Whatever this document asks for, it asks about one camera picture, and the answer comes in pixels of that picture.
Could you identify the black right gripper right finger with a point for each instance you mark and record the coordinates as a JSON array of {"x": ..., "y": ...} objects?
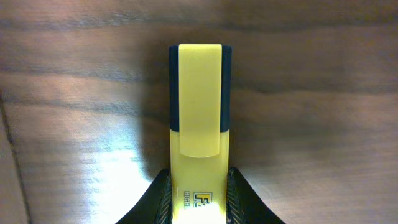
[{"x": 243, "y": 205}]

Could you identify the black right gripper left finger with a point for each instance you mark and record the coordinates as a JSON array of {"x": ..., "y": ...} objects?
[{"x": 155, "y": 206}]

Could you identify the yellow highlighter with dark cap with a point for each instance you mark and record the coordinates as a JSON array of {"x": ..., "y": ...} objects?
[{"x": 200, "y": 89}]

